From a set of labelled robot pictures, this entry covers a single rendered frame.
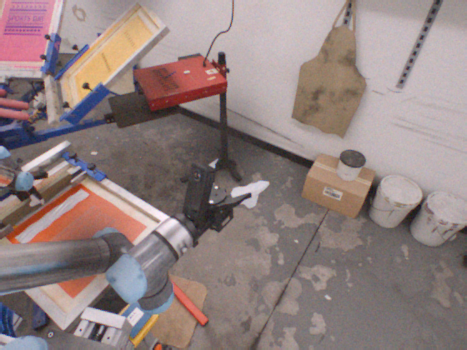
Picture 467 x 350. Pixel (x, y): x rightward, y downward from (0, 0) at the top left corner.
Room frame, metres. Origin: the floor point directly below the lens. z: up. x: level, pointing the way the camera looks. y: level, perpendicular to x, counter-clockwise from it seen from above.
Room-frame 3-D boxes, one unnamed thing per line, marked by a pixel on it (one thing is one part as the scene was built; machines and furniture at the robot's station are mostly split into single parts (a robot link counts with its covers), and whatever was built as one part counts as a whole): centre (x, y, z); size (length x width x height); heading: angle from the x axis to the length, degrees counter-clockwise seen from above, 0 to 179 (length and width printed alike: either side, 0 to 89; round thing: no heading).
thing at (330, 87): (2.11, -0.76, 1.06); 0.53 x 0.07 x 1.05; 56
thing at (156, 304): (0.26, 0.18, 1.56); 0.11 x 0.08 x 0.11; 51
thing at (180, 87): (2.00, 0.38, 1.06); 0.61 x 0.46 x 0.12; 116
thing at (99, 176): (1.15, 0.82, 0.97); 0.30 x 0.05 x 0.07; 56
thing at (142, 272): (0.24, 0.16, 1.65); 0.11 x 0.08 x 0.09; 141
